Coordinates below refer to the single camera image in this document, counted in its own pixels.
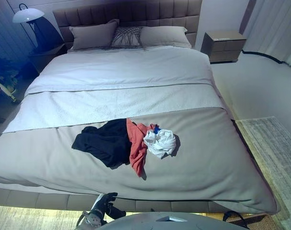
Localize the white dome floor lamp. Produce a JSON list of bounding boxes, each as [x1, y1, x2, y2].
[[12, 3, 45, 52]]

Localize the patterned decorative pillow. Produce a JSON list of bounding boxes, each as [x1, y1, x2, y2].
[[110, 26, 144, 48]]

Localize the grey bed with duvet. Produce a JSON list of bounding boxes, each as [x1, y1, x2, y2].
[[0, 45, 278, 215]]

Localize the brown tufted headboard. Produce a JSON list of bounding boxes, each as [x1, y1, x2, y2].
[[52, 0, 203, 48]]

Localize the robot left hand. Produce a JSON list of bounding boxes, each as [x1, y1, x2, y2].
[[91, 192, 127, 220]]

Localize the woven basket with black handles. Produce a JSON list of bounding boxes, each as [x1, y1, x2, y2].
[[222, 210, 277, 230]]

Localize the white curtain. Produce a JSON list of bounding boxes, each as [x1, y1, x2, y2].
[[242, 0, 291, 72]]

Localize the red-orange garment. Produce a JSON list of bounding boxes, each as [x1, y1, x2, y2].
[[126, 118, 160, 177]]

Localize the grey patterned rug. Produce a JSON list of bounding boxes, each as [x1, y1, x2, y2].
[[235, 115, 291, 230]]

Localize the brown wooden nightstand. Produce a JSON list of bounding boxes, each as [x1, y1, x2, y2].
[[200, 30, 247, 64]]

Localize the dark nightstand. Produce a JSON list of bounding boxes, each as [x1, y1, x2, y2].
[[27, 43, 67, 75]]

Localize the white garment with blue print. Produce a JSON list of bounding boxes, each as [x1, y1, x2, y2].
[[143, 127, 177, 160]]

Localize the black garment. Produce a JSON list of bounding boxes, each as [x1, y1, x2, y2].
[[71, 119, 132, 169]]

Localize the taupe plain pillow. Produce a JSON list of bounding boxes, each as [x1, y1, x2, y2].
[[68, 19, 120, 51], [138, 25, 192, 48]]

